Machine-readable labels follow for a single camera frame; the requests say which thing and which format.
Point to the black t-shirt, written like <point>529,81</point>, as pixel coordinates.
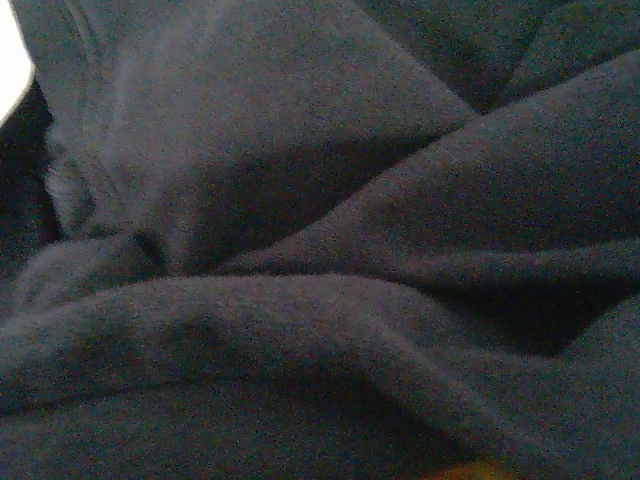
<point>320,200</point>

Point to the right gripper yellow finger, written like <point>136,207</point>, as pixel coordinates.
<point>475,472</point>

